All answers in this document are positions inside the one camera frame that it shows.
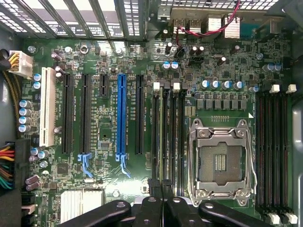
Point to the black main power connector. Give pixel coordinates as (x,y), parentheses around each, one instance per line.
(21,163)

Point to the silver CPU socket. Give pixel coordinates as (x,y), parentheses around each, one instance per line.
(221,163)

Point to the silver network port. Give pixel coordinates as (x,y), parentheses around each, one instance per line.
(215,23)

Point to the large silver finned heat sink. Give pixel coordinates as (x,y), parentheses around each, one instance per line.
(81,204)

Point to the long black expansion slot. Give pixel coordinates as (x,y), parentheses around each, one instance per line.
(68,113)
(85,113)
(139,113)

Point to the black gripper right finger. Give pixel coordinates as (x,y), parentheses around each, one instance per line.
(180,212)

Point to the silver USB port block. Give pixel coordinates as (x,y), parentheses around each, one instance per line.
(187,24)

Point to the white PCI expansion slot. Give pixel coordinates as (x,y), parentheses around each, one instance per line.
(48,106)

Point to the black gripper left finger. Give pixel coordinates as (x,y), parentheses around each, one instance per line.
(151,212)

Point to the white power connector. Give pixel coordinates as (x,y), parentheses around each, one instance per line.
(22,63)

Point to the black RAM slot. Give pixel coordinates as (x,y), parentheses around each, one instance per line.
(181,132)
(166,132)
(174,132)
(277,146)
(286,146)
(269,146)
(260,146)
(155,132)

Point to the short black expansion slot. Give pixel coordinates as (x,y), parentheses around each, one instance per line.
(104,86)

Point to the small silver finned heat sink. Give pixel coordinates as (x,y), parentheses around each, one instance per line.
(232,27)

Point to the grey metal PC case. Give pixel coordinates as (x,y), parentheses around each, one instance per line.
(297,142)

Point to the green motherboard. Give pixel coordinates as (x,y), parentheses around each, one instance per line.
(106,113)

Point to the blue expansion slot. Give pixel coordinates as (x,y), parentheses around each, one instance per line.
(122,113)

